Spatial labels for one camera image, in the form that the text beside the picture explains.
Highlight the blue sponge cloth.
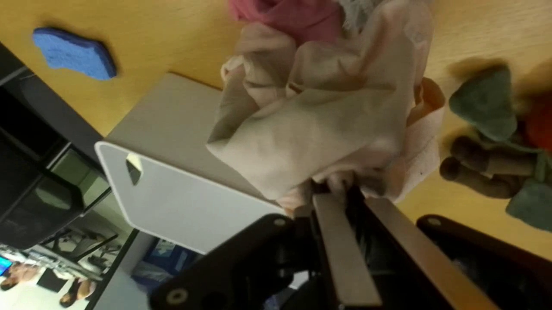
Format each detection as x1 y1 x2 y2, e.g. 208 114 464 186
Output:
29 24 120 83

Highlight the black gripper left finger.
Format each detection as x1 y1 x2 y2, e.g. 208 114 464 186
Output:
150 191 384 310

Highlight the plush toy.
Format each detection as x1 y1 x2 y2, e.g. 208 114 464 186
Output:
438 59 552 236

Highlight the orange fruit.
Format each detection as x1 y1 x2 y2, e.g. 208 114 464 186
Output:
409 76 448 127

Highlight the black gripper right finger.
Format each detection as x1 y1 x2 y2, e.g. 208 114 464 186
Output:
364 196 552 310

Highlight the pink cloth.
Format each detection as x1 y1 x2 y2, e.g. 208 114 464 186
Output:
226 0 348 47

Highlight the peach cloth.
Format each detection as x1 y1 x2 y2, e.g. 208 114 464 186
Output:
205 0 448 210

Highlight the white plastic bin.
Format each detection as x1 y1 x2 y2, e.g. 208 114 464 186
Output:
93 71 290 258

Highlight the white plastic bag red print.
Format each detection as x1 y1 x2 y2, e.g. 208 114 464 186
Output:
395 107 448 195

